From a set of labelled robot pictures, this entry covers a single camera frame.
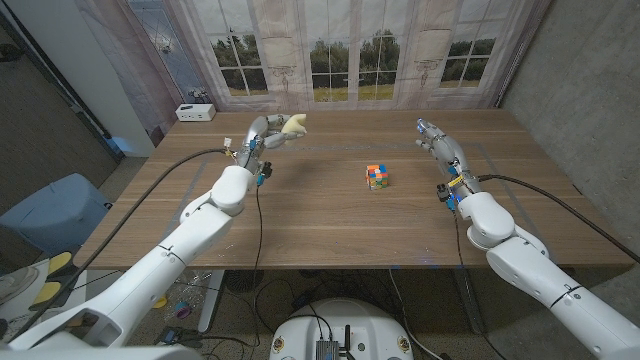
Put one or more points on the black round floor base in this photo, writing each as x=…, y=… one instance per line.
x=242, y=281

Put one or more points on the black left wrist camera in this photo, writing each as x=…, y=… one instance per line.
x=265, y=171

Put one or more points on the blue chair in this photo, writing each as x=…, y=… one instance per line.
x=55, y=210

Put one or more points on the white sneaker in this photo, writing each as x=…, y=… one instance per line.
x=15, y=285

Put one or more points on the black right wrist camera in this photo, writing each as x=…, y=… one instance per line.
x=444, y=192

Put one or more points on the yellow sponge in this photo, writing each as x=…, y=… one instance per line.
x=296, y=125

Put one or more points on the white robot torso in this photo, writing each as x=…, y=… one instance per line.
x=345, y=320

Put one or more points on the printed window backdrop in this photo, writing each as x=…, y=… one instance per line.
x=350, y=30

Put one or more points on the dark grey table leg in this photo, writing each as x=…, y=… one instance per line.
x=470, y=300

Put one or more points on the black pedal with yellow pads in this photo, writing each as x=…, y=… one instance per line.
x=57, y=280

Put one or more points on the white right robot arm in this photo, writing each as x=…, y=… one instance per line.
x=540, y=275

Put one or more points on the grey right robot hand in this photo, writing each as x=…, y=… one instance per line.
x=450, y=152

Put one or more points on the white table leg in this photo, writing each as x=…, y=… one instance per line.
x=212, y=300

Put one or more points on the blue and black floor device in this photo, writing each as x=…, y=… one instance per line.
x=177, y=337

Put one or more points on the white power strip box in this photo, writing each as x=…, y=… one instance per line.
x=195, y=112

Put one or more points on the yellow plastic cup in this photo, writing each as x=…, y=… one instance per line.
x=162, y=303

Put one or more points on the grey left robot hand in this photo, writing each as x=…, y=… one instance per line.
x=255, y=142

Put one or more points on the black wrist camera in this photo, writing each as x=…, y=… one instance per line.
x=265, y=171
x=444, y=192

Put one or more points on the multicoloured Rubik's cube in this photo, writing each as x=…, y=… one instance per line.
x=377, y=177

